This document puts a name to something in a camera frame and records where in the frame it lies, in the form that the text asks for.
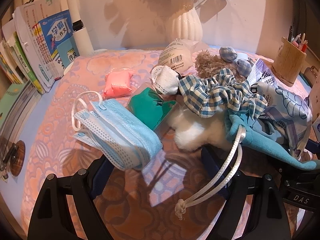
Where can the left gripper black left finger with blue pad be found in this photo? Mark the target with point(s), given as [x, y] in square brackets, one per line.
[51, 217]

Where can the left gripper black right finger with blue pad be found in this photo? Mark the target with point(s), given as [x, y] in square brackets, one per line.
[250, 204]

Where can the blue surgical face masks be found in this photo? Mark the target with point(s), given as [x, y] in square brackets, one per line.
[109, 127]

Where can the white plush toy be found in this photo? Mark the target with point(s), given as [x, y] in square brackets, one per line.
[193, 132]

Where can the blue plaid scrunchie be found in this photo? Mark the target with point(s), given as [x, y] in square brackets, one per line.
[205, 97]

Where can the green cloth pack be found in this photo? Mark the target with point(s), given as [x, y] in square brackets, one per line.
[150, 108]

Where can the blue plaid hair bow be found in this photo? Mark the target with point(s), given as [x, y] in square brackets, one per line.
[241, 61]

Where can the pink clay bag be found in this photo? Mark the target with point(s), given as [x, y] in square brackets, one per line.
[117, 83]

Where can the brown fuzzy scrunchie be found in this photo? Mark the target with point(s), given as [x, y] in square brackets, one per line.
[208, 65]

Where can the white lace sock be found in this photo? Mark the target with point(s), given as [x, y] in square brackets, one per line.
[165, 80]

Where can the makeup sponge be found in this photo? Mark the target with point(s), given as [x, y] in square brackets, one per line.
[177, 55]

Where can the blue plush toy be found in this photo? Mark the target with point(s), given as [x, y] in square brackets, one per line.
[260, 143]

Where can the purple tissue pack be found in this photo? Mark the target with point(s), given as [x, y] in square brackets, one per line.
[261, 79]

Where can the round wooden stand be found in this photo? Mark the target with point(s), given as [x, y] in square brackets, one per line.
[17, 158]

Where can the pink floral towel mat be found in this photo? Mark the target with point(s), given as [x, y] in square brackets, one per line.
[167, 199]

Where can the stack of flat books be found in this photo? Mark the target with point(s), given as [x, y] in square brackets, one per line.
[16, 106]

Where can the wooden pen holder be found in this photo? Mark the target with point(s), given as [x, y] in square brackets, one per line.
[288, 63]

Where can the row of upright books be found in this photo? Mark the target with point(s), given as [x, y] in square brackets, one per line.
[47, 67]

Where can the white desk lamp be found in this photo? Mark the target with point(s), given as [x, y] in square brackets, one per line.
[80, 33]

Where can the white ribbed vase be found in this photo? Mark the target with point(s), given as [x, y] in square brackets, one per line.
[183, 22]

